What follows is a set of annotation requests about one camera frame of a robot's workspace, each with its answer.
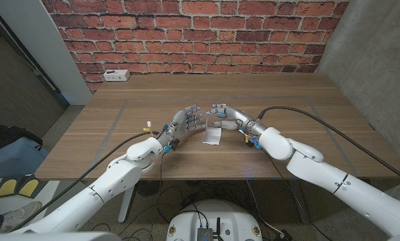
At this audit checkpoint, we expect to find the grey electronics box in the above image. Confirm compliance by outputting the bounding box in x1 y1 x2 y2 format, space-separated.
196 227 214 241

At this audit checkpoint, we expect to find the yellow tagged wrist wire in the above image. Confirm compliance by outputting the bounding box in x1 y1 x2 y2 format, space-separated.
239 129 263 150
142 120 155 138

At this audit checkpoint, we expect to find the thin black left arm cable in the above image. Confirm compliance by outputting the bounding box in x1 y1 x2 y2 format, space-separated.
156 155 165 202

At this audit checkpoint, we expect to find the white floor cable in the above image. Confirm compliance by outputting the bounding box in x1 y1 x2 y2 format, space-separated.
245 179 286 237

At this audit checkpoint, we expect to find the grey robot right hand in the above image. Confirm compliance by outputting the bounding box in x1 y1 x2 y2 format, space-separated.
205 103 254 132

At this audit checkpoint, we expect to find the white table leg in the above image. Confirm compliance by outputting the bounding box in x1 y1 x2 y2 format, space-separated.
117 183 136 224

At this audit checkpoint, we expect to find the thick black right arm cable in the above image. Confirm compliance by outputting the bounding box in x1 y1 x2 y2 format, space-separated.
257 106 400 187

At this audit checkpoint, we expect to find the yellow tagged left wrist wire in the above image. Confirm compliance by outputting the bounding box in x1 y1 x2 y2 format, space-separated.
142 120 155 138

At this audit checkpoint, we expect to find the blue plastic bin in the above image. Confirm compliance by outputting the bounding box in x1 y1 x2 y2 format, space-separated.
0 136 49 180

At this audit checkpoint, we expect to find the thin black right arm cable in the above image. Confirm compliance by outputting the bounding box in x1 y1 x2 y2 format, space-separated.
262 149 308 222

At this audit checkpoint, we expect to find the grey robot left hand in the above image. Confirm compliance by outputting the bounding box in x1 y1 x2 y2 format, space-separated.
159 104 208 143

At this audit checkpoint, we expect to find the black round fan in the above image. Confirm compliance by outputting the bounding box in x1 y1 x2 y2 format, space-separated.
135 180 163 197

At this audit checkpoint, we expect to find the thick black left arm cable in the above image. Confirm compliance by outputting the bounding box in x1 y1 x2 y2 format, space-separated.
14 131 161 232

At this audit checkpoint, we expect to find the white power strip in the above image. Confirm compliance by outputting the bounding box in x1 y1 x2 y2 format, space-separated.
102 69 131 82

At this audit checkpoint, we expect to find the dark grey table leg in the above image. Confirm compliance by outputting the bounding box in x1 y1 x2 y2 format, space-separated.
288 180 311 224

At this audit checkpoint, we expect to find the black bag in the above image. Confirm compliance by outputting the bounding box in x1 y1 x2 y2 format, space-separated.
0 125 43 155

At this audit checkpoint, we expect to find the grey sneaker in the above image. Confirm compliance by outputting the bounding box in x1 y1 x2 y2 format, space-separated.
0 200 43 234

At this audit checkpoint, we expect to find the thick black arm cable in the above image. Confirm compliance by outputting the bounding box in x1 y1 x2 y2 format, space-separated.
257 106 400 187
14 131 161 232

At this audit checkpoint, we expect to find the grey tape outline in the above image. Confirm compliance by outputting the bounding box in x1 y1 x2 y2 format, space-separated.
86 96 360 177

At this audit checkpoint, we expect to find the red brick print backdrop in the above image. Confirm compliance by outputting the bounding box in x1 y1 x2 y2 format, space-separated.
41 0 351 93

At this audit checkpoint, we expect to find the white robot torso base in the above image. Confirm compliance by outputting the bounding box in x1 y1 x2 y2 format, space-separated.
166 199 264 241

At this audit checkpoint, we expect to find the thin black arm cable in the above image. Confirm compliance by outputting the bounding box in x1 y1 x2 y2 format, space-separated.
262 149 308 222
156 155 165 202

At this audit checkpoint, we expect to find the yellow tagged right wrist wire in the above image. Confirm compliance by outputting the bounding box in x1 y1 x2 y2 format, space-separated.
239 129 263 150

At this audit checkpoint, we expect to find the white paper shipping label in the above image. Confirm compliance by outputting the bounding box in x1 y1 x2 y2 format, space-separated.
201 127 223 146

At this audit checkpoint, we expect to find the yellow black foot pedal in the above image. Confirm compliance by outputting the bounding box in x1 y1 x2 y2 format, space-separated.
17 175 44 198
0 179 19 198

